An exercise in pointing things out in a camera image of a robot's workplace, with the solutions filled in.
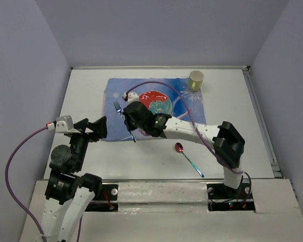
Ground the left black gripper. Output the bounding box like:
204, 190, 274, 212
70, 114, 108, 169

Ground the iridescent fork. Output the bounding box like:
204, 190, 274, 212
114, 101, 136, 143

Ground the red and blue plate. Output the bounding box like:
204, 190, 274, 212
139, 91, 173, 114

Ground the blue princess print cloth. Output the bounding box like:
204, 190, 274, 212
103, 78, 206, 141

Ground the iridescent spoon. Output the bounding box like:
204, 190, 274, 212
174, 142, 205, 178

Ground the white cup yellow handle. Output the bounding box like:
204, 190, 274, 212
187, 70, 204, 92

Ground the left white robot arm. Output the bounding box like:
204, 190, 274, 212
39, 115, 107, 241

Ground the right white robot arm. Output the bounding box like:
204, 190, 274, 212
123, 101, 245, 198

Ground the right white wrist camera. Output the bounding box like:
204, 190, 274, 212
122, 92, 139, 104

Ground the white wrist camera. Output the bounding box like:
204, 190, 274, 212
122, 92, 139, 104
46, 115, 78, 134

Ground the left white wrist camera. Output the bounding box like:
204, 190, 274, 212
46, 115, 78, 134

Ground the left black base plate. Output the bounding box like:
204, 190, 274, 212
85, 183, 119, 212

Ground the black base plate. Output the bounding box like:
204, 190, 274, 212
207, 183, 256, 212
85, 183, 119, 212

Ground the silver front table rail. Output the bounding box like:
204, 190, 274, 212
44, 177, 285, 183

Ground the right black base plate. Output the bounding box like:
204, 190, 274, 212
207, 183, 256, 212

